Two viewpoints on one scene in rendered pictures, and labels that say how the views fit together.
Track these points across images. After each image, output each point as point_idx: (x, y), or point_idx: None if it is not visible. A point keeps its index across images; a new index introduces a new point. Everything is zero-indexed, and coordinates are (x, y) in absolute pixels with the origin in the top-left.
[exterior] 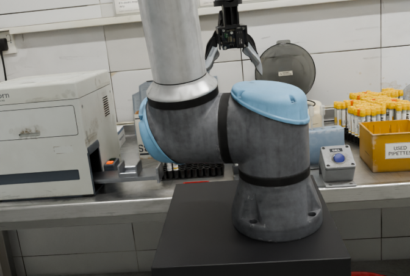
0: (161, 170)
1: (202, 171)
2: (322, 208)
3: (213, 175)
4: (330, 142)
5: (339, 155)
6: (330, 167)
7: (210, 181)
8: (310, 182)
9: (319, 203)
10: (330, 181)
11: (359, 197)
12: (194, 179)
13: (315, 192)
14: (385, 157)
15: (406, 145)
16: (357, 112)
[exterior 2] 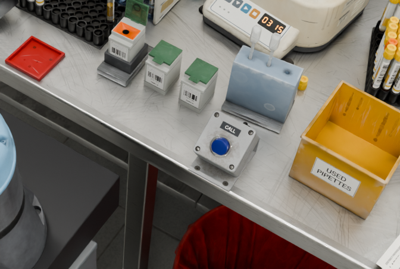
0: (10, 1)
1: (73, 26)
2: (48, 255)
3: (87, 40)
4: (267, 91)
5: (221, 144)
6: (197, 153)
7: (72, 50)
8: (0, 246)
9: (15, 265)
10: (206, 161)
11: (228, 205)
12: (59, 31)
13: (10, 254)
14: (311, 171)
15: (346, 178)
16: (387, 42)
